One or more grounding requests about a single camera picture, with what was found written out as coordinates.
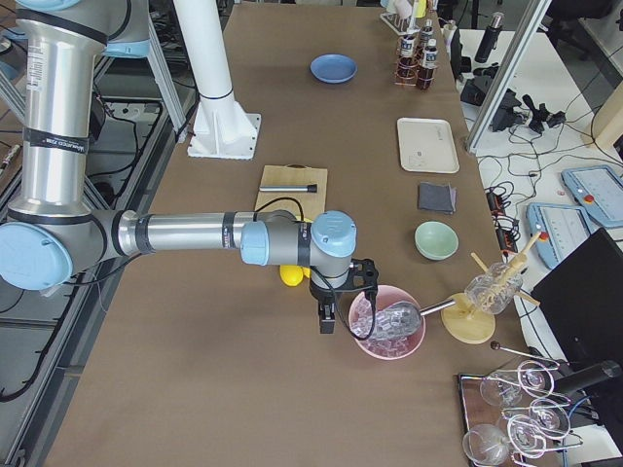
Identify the tea bottle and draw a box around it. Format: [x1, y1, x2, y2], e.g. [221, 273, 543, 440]
[417, 39, 438, 90]
[396, 34, 417, 84]
[419, 18, 433, 49]

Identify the wooden cutting board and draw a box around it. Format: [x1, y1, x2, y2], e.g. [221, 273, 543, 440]
[255, 165, 328, 221]

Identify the grey folded cloth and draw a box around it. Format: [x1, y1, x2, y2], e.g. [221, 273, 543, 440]
[418, 182, 457, 215]

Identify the black monitor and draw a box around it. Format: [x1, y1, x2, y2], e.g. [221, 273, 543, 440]
[531, 228, 622, 366]

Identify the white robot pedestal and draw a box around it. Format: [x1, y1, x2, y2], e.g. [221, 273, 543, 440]
[174, 0, 261, 161]

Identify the blue plate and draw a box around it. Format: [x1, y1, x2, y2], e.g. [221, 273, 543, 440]
[310, 54, 358, 84]

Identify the wooden cup tree stand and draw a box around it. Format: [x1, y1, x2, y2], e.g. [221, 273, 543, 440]
[441, 232, 541, 344]

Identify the pink bowl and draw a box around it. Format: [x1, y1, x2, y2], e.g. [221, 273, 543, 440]
[348, 285, 426, 360]

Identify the blue teach pendant far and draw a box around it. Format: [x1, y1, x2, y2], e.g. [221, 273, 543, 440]
[562, 165, 623, 229]

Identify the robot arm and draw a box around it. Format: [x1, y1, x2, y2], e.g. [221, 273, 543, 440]
[1, 1, 356, 334]

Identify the wine glass rack tray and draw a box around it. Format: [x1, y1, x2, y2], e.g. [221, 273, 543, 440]
[458, 357, 583, 466]

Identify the steel muddler black cap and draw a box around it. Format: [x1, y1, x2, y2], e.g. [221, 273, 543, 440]
[259, 184, 318, 194]

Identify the aluminium frame post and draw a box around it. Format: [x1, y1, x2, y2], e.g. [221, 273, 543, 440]
[465, 0, 551, 154]

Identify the glass mug on stand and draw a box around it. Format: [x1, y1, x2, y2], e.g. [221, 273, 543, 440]
[464, 263, 523, 315]

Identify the yellow lemon near bowl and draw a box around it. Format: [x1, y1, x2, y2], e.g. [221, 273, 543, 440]
[279, 265, 305, 287]

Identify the black thermos bottle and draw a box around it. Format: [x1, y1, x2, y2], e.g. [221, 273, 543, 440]
[474, 12, 504, 63]

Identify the cream rabbit tray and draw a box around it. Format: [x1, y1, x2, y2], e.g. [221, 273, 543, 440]
[396, 117, 459, 174]

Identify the copper wire bottle rack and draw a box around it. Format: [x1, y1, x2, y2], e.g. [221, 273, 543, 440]
[394, 34, 438, 90]

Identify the green bowl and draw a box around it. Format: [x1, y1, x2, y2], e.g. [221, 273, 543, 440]
[414, 221, 458, 261]

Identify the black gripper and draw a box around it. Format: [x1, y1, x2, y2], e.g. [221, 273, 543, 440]
[310, 271, 349, 335]

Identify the blue teach pendant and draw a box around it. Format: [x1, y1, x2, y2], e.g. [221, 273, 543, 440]
[526, 202, 598, 269]
[562, 165, 623, 229]

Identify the blue teach pendant near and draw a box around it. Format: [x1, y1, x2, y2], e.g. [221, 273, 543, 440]
[526, 202, 598, 269]

